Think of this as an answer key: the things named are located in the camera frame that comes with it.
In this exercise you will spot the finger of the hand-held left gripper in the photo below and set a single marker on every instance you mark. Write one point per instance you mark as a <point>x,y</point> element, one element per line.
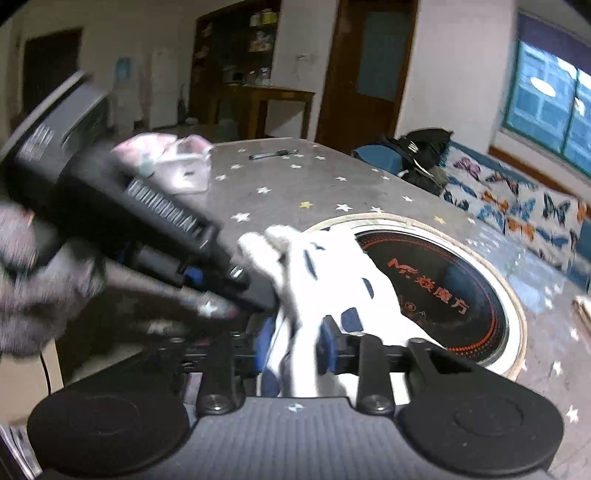
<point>249,290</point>
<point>161,286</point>

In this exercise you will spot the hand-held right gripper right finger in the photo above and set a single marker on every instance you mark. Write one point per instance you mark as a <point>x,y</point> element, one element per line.
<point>325,346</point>

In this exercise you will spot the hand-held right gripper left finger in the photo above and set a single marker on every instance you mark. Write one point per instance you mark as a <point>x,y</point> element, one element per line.
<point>265,346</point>

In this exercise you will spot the white polka dot pants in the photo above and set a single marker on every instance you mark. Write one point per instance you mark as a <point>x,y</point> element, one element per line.
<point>300,286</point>

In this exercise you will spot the person's left hand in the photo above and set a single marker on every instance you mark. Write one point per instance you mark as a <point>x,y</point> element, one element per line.
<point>32,286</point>

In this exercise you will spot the pink cloth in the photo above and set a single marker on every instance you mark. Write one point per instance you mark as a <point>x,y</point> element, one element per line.
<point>138,147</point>

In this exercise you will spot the white plastic basket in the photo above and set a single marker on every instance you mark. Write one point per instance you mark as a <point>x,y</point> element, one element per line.
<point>184,173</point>

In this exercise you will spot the grey star table cover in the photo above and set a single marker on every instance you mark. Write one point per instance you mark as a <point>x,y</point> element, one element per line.
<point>286,184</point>

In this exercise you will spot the white fridge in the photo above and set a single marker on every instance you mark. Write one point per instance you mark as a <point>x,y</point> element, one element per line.
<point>164,87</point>

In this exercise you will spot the water dispenser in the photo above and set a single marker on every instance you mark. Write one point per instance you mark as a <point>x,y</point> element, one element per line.
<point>123,74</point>

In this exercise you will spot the round black induction cooker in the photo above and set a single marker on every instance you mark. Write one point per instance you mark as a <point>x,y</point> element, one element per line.
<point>452,295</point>

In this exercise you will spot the dark pen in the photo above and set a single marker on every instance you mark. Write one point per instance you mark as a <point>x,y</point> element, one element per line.
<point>272,154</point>

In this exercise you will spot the wooden desk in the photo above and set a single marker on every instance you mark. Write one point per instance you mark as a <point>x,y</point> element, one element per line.
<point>263,94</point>

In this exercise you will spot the blue sofa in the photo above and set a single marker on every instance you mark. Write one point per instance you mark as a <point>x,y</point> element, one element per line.
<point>378,154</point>

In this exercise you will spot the dark bag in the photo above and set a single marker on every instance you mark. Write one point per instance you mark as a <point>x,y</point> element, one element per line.
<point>427,180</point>

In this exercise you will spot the dark wooden shelf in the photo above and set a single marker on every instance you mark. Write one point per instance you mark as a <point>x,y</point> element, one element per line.
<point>240,41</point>

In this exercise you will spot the black jacket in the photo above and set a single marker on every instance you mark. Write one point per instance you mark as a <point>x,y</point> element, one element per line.
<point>425,141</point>

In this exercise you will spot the butterfly print blanket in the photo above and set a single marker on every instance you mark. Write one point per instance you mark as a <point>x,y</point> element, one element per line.
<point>521,207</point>

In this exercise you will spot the dark wooden door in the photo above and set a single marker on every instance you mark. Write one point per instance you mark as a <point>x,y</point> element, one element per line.
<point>369,69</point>

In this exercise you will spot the green framed window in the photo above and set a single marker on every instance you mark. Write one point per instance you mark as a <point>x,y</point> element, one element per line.
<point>545,101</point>

